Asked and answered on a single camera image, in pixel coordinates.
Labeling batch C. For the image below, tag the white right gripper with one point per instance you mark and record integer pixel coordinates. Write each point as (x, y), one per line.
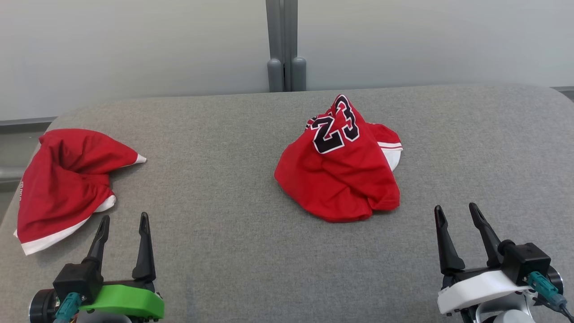
(475, 289)

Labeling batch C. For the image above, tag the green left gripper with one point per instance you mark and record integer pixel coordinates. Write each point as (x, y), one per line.
(130, 303)

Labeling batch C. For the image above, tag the red Bulls 23 shorts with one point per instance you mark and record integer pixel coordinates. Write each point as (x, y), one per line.
(58, 188)

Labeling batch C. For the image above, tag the red jersey shirt number 23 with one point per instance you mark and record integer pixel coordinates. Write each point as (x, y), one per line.
(341, 179)

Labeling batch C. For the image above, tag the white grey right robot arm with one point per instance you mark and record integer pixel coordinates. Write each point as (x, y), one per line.
(506, 312)

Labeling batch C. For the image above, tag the grey horizontal pipe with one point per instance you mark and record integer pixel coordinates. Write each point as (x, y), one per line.
(9, 173)

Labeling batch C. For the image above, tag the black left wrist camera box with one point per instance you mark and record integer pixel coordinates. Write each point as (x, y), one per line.
(76, 280)

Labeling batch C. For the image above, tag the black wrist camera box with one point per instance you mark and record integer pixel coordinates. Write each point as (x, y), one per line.
(76, 280)
(524, 262)

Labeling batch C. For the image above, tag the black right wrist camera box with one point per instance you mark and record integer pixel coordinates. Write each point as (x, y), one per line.
(524, 262)

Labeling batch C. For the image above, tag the grey partition post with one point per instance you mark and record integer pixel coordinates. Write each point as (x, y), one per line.
(282, 36)

